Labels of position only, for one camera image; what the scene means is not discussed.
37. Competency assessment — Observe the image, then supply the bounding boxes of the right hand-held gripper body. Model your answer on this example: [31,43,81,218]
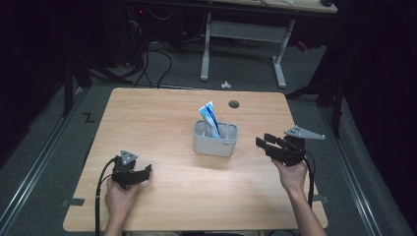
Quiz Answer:
[271,125,327,168]

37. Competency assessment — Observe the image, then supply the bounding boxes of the person's right hand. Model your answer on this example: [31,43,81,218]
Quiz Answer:
[271,158,309,195]

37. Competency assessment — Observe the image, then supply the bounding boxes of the person's left hand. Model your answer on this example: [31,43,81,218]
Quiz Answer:
[104,178,143,218]

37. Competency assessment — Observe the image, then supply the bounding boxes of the black floor cables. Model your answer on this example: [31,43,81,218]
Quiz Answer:
[117,6,175,89]

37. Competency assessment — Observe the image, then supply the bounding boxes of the black metal stand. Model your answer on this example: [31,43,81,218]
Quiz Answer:
[284,58,348,139]
[60,52,96,118]

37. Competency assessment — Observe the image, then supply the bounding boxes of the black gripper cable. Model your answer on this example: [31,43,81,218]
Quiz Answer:
[304,153,317,208]
[94,156,118,236]

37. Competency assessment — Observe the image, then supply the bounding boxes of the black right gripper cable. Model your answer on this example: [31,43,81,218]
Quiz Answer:
[304,153,317,208]

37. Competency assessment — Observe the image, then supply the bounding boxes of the metal floor rail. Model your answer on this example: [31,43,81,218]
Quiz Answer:
[320,104,384,236]
[0,88,87,227]

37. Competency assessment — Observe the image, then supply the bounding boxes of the blue and white toothpaste tube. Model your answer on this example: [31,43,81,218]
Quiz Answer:
[198,100,222,139]

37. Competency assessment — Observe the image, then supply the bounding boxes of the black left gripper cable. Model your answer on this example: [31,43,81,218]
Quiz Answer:
[94,156,118,236]

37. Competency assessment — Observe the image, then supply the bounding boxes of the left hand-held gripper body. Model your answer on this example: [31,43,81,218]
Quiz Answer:
[110,149,143,191]

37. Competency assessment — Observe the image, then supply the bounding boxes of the desk with white legs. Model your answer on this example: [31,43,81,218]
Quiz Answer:
[199,0,339,90]

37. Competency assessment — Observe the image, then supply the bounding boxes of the grey plastic holder box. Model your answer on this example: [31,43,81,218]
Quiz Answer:
[192,119,240,158]

